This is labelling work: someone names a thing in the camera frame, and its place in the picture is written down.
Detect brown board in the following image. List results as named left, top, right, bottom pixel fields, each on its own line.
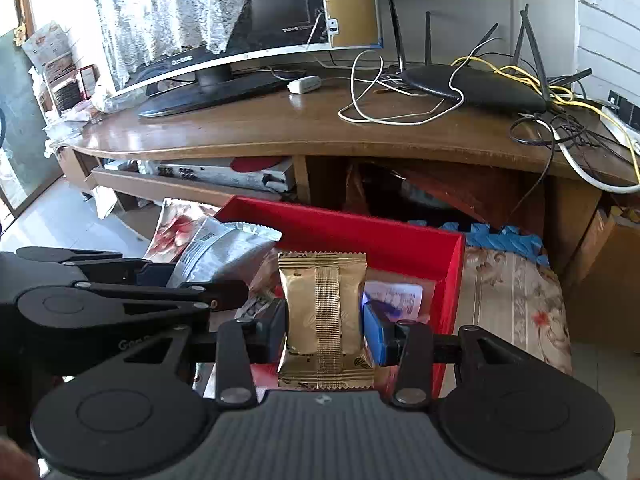
left=320, top=0, right=385, bottom=50

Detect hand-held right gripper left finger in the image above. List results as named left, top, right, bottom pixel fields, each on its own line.
left=122, top=299, right=289, bottom=407

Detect red cardboard box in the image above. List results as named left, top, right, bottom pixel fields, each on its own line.
left=192, top=196, right=467, bottom=402

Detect tangle of black cables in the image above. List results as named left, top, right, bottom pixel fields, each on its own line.
left=509, top=109, right=618, bottom=162

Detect person's left hand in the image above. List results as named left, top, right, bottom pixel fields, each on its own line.
left=0, top=436, right=41, bottom=480

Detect white power strip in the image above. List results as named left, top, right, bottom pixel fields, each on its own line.
left=599, top=89, right=640, bottom=147

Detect brown cardboard box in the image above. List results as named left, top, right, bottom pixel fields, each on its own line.
left=565, top=204, right=640, bottom=357

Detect printed cardboard carton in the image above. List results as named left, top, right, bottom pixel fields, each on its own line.
left=21, top=20, right=77, bottom=75

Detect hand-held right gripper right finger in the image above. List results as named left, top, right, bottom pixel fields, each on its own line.
left=362, top=303, right=512, bottom=408

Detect blue purple snack packet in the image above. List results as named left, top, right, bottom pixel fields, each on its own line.
left=364, top=282, right=425, bottom=320

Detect red flat object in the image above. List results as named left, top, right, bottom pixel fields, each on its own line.
left=231, top=156, right=289, bottom=174

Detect wooden TV stand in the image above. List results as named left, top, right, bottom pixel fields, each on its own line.
left=45, top=64, right=640, bottom=283

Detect white lace cloth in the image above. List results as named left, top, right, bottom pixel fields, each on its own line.
left=89, top=0, right=257, bottom=92

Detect gold snack packet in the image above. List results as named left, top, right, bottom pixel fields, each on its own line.
left=276, top=251, right=375, bottom=392

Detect brown bag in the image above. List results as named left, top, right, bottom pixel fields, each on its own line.
left=344, top=159, right=547, bottom=233

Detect thick white cable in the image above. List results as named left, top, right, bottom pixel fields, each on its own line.
left=549, top=124, right=640, bottom=194

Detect blue foam mat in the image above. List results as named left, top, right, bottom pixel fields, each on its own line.
left=407, top=220, right=551, bottom=269

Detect silver grey snack packet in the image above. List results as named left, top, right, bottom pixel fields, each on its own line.
left=175, top=217, right=284, bottom=289

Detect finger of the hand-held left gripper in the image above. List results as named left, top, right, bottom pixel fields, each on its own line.
left=75, top=279, right=250, bottom=312
left=15, top=246, right=177, bottom=287

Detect clear plastic bag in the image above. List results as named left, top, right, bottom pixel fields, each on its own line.
left=90, top=84, right=147, bottom=114

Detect black computer monitor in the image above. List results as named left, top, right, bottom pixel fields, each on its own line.
left=125, top=0, right=386, bottom=119

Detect black wifi router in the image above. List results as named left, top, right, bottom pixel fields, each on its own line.
left=385, top=0, right=594, bottom=114

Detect silver AV device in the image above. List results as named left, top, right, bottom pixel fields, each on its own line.
left=137, top=157, right=296, bottom=192

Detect thin white cable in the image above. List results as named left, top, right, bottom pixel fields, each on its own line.
left=338, top=50, right=447, bottom=126

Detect white adapter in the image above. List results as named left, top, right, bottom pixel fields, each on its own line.
left=287, top=75, right=321, bottom=95

